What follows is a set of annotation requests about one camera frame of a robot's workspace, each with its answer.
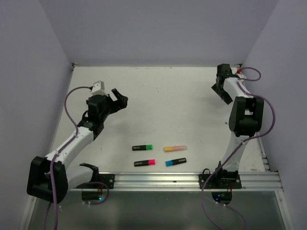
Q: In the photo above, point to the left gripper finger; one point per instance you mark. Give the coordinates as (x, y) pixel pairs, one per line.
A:
(116, 93)
(120, 103)

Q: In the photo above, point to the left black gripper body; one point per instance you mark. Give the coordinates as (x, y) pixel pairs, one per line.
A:
(108, 107)

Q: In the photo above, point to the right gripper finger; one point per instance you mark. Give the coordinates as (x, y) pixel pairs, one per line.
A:
(218, 88)
(226, 98)

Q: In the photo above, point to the orange pink highlighter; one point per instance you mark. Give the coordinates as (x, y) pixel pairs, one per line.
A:
(175, 148)

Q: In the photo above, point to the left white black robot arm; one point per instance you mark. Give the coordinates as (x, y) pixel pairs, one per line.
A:
(48, 176)

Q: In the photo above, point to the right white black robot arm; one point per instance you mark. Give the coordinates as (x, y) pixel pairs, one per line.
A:
(245, 118)

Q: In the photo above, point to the green black highlighter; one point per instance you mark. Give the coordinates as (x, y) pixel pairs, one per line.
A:
(142, 147)

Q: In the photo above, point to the pink black highlighter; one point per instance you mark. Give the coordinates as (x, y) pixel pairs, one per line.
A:
(144, 163)

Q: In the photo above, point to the blue black highlighter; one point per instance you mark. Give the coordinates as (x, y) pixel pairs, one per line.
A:
(175, 162)

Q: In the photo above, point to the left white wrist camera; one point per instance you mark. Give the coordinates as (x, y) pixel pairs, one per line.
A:
(98, 88)

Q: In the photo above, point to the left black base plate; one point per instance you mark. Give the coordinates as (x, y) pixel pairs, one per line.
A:
(107, 178)

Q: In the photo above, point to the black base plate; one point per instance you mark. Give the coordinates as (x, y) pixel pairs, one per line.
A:
(223, 183)
(107, 178)

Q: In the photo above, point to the right aluminium side rail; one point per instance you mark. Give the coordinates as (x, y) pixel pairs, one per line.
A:
(263, 156)

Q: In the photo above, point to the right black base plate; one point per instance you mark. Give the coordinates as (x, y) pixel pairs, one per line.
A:
(223, 183)

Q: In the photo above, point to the aluminium front rail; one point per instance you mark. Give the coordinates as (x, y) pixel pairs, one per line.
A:
(188, 181)

